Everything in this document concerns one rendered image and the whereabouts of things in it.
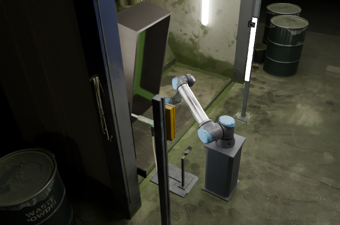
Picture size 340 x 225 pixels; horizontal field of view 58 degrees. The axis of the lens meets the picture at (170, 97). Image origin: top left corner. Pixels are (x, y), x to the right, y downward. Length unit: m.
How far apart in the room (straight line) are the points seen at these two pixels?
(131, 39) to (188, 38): 2.48
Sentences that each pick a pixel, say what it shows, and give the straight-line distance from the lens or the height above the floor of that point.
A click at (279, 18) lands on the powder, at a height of 0.86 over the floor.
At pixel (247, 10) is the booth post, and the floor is 1.21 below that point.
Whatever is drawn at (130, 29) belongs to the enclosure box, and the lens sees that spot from 2.76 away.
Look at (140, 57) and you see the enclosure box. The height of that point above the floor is 1.00.
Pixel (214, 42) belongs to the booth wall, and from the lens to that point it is 4.96.
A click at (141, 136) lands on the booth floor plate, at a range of 3.95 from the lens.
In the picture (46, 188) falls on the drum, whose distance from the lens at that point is 2.51.
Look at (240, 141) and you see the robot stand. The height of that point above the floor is 0.64.
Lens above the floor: 2.65
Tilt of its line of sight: 34 degrees down
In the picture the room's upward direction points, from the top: 2 degrees counter-clockwise
